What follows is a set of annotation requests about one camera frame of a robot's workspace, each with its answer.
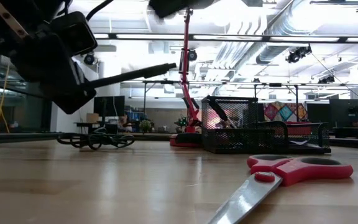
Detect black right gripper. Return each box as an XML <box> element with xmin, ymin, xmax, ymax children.
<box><xmin>149</xmin><ymin>0</ymin><xmax>198</xmax><ymax>19</ymax></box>

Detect black clear-barrel pen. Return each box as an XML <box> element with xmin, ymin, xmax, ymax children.
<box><xmin>85</xmin><ymin>63</ymin><xmax>177</xmax><ymax>90</ymax></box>

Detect black marker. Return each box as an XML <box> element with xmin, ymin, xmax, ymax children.
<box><xmin>208</xmin><ymin>98</ymin><xmax>229</xmax><ymax>128</ymax></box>

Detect red-handled scissors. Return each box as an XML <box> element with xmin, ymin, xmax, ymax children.
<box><xmin>206</xmin><ymin>154</ymin><xmax>354</xmax><ymax>224</ymax></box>

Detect black mesh desk organizer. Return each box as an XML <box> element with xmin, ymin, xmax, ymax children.
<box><xmin>201</xmin><ymin>95</ymin><xmax>332</xmax><ymax>155</ymax></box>

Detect black computer monitor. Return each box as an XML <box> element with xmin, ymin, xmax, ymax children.
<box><xmin>93</xmin><ymin>95</ymin><xmax>126</xmax><ymax>118</ymax></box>

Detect potted green plant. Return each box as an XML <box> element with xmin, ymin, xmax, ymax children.
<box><xmin>139</xmin><ymin>119</ymin><xmax>152</xmax><ymax>134</ymax></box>

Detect red desk lamp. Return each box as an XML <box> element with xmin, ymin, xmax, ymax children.
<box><xmin>169</xmin><ymin>0</ymin><xmax>214</xmax><ymax>147</ymax></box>

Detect black ceiling spotlight cluster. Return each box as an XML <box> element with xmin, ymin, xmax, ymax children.
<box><xmin>286</xmin><ymin>45</ymin><xmax>313</xmax><ymax>64</ymax></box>

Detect colourful patchwork quilt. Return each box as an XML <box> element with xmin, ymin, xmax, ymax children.
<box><xmin>264</xmin><ymin>101</ymin><xmax>308</xmax><ymax>122</ymax></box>

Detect large black monitor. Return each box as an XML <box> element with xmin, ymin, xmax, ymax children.
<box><xmin>329</xmin><ymin>98</ymin><xmax>358</xmax><ymax>128</ymax></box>

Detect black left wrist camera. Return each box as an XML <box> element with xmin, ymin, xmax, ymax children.
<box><xmin>50</xmin><ymin>11</ymin><xmax>98</xmax><ymax>57</ymax></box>

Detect black table frame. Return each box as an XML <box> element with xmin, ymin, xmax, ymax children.
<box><xmin>0</xmin><ymin>132</ymin><xmax>358</xmax><ymax>149</ymax></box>

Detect black lamp power cord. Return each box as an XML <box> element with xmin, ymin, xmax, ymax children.
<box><xmin>57</xmin><ymin>127</ymin><xmax>135</xmax><ymax>151</ymax></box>

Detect black left wrist camera cable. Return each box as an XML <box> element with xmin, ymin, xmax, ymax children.
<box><xmin>85</xmin><ymin>0</ymin><xmax>115</xmax><ymax>22</ymax></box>

